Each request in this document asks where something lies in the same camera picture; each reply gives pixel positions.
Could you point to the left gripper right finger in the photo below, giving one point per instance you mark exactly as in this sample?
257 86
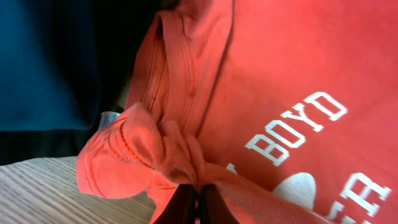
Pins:
212 207

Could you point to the blue folded shirt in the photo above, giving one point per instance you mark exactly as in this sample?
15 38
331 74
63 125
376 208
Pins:
49 71

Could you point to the light grey folded garment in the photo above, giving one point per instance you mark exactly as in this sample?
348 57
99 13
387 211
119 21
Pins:
107 118

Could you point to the red printed t-shirt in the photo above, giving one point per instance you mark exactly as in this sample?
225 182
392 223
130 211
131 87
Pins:
289 107

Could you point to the black folded garment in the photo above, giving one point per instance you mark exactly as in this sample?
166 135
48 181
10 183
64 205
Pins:
119 28

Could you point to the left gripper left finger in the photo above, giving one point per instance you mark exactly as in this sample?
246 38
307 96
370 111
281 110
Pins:
181 208

